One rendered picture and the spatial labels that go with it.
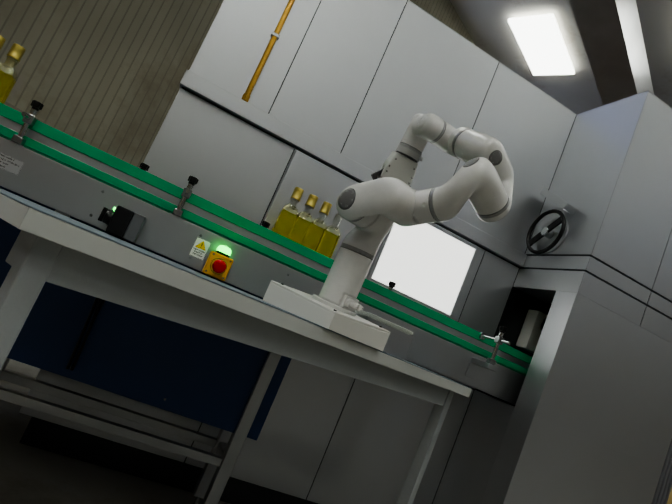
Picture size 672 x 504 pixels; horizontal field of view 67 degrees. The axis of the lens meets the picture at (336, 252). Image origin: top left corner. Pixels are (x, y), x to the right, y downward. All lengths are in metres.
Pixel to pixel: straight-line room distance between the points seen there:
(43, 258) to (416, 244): 1.55
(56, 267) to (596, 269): 1.87
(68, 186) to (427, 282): 1.37
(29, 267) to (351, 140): 1.47
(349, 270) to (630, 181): 1.39
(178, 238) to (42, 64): 3.00
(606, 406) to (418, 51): 1.62
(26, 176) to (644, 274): 2.22
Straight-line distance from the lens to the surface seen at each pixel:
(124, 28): 4.69
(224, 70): 2.03
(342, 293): 1.30
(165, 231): 1.60
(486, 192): 1.23
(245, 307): 1.02
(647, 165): 2.43
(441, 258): 2.18
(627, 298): 2.33
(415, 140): 1.58
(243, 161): 1.95
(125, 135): 4.64
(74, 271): 0.89
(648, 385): 2.47
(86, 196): 1.62
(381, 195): 1.21
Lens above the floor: 0.76
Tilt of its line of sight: 8 degrees up
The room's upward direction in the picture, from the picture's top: 23 degrees clockwise
